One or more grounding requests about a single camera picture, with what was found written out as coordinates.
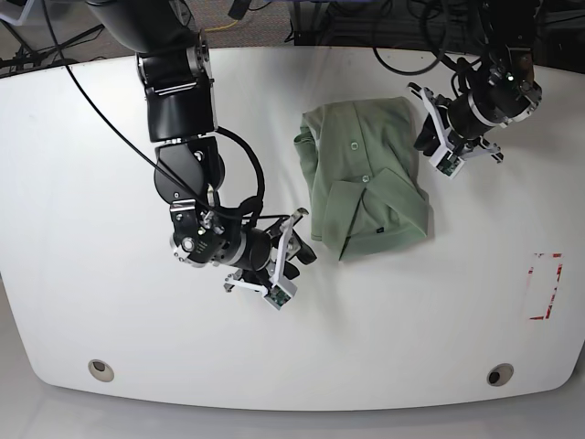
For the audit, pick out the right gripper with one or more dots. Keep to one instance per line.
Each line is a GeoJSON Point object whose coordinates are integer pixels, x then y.
{"type": "Point", "coordinates": [263, 258]}

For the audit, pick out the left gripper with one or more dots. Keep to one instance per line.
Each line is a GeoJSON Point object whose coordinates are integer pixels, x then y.
{"type": "Point", "coordinates": [459, 121]}

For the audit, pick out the green T-shirt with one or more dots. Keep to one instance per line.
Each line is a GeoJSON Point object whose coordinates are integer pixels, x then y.
{"type": "Point", "coordinates": [360, 166]}

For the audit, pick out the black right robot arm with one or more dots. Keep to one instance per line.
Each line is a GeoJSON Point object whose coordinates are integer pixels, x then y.
{"type": "Point", "coordinates": [174, 67]}

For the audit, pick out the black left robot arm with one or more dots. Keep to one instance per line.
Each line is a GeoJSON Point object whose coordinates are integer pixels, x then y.
{"type": "Point", "coordinates": [500, 91]}

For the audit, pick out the red tape rectangle marking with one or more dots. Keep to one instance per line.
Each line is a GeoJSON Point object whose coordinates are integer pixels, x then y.
{"type": "Point", "coordinates": [542, 283]}

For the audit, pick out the left table grommet hole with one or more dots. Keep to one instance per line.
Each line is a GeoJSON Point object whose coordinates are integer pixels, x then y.
{"type": "Point", "coordinates": [101, 371]}

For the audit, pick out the table grommet hole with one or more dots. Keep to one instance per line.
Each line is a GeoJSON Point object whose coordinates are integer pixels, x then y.
{"type": "Point", "coordinates": [101, 371]}
{"type": "Point", "coordinates": [500, 375]}

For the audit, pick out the right table grommet hole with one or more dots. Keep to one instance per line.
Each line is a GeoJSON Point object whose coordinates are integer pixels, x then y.
{"type": "Point", "coordinates": [500, 375]}

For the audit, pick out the black tripod stand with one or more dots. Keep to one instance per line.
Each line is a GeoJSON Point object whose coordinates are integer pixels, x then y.
{"type": "Point", "coordinates": [26, 55]}

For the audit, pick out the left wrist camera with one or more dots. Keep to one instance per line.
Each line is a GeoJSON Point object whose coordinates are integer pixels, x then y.
{"type": "Point", "coordinates": [446, 162]}

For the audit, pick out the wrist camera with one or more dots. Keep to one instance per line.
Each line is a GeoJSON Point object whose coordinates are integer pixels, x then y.
{"type": "Point", "coordinates": [446, 162]}
{"type": "Point", "coordinates": [280, 294]}

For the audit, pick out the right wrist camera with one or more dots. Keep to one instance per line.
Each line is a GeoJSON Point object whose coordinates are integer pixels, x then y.
{"type": "Point", "coordinates": [280, 294]}

